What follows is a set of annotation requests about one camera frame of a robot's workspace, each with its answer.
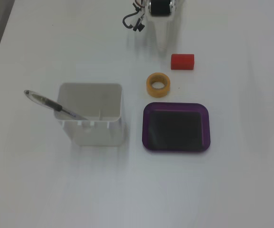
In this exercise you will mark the clear black ballpoint pen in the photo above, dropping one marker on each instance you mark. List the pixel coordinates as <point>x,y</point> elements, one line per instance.
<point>46,102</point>

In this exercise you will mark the white plastic box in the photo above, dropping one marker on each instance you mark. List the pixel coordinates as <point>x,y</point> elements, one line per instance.
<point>96,133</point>

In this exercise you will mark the red rectangular block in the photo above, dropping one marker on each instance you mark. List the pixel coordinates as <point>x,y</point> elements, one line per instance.
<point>182,61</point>

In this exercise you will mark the purple tray with black inside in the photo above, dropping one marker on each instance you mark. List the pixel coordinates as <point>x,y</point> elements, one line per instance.
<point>176,127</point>

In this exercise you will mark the yellow tape roll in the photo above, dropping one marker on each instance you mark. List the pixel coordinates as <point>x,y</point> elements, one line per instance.
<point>164,90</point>

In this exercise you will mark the white gripper, black motor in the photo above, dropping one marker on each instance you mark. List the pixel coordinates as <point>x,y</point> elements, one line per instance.
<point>160,9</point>

